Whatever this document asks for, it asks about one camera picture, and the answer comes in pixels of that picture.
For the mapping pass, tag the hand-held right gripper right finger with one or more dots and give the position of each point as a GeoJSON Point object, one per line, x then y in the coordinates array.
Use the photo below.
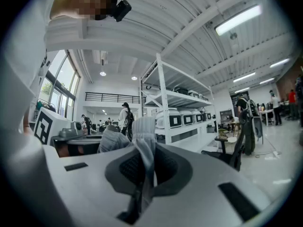
{"type": "Point", "coordinates": [170, 167]}

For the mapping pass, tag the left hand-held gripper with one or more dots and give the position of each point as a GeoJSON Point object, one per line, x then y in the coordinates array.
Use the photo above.
{"type": "Point", "coordinates": [59, 124]}

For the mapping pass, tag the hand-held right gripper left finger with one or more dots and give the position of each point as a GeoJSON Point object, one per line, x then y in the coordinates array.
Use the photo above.
{"type": "Point", "coordinates": [123, 168]}

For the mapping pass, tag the grey knit clothes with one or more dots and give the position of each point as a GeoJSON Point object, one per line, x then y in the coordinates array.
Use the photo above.
{"type": "Point", "coordinates": [144, 131]}

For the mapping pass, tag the person's left forearm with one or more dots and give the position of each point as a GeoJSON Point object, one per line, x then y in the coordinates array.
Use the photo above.
{"type": "Point", "coordinates": [27, 126]}

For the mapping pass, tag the black office chair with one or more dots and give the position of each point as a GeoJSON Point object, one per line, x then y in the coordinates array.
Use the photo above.
{"type": "Point", "coordinates": [236, 155]}

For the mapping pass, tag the large window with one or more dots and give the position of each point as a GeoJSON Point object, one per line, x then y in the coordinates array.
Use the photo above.
{"type": "Point", "coordinates": [64, 79]}

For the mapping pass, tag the white appliance with black screen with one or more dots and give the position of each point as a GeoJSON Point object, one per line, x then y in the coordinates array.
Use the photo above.
{"type": "Point", "coordinates": [187, 117]}
{"type": "Point", "coordinates": [165, 119]}
{"type": "Point", "coordinates": [207, 115]}
{"type": "Point", "coordinates": [197, 116]}

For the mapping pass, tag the black balcony railing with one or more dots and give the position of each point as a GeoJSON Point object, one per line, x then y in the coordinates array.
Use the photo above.
{"type": "Point", "coordinates": [113, 97]}

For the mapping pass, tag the round ceiling lamp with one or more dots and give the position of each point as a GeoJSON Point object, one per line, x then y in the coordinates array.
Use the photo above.
{"type": "Point", "coordinates": [102, 73]}
{"type": "Point", "coordinates": [134, 78]}

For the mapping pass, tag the white metal shelf rack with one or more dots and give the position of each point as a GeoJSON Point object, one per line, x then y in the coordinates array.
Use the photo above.
{"type": "Point", "coordinates": [163, 91]}

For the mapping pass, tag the white cooker with black trim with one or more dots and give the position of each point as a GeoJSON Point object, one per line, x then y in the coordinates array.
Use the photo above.
{"type": "Point", "coordinates": [203, 97]}
{"type": "Point", "coordinates": [193, 93]}

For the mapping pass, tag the black and white case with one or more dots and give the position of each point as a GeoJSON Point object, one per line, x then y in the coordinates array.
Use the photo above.
{"type": "Point", "coordinates": [180, 90]}

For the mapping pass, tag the person's white shirt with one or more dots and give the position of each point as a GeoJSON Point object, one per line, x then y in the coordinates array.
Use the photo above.
{"type": "Point", "coordinates": [23, 55]}

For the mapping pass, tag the dark green jacket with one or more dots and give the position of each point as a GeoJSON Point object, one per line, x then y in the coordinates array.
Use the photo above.
{"type": "Point", "coordinates": [249, 136]}

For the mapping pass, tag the white table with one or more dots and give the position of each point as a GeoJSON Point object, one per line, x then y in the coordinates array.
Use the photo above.
{"type": "Point", "coordinates": [267, 115]}

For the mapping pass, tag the long ceiling tube light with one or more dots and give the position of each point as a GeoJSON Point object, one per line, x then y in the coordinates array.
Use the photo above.
{"type": "Point", "coordinates": [279, 63]}
{"type": "Point", "coordinates": [243, 77]}
{"type": "Point", "coordinates": [237, 20]}
{"type": "Point", "coordinates": [267, 81]}

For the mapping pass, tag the black head-mounted camera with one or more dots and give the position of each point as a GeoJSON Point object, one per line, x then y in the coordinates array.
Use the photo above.
{"type": "Point", "coordinates": [122, 9]}

